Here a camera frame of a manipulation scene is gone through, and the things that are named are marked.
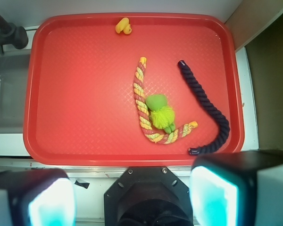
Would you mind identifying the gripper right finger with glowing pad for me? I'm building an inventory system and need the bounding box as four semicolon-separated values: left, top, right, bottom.
189;150;283;226

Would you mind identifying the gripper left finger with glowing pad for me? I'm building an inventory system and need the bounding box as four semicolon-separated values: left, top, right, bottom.
0;169;76;226

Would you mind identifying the red plastic tray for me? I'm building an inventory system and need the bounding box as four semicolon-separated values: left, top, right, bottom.
23;13;244;167

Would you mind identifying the green fuzzy plush toy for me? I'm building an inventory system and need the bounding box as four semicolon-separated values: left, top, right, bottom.
146;94;175;134

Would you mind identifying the stainless steel sink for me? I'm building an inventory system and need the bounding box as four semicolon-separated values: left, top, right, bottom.
0;52;30;134

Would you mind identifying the black sink faucet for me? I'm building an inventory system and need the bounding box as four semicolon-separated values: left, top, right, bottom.
0;15;29;55

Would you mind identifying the yellow rubber duck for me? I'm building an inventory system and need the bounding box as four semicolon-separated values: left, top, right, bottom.
115;17;132;35

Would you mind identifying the dark blue rope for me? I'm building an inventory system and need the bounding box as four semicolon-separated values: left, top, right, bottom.
177;60;231;156

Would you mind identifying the pink yellow twisted rope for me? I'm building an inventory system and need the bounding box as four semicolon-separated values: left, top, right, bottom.
133;56;199;145

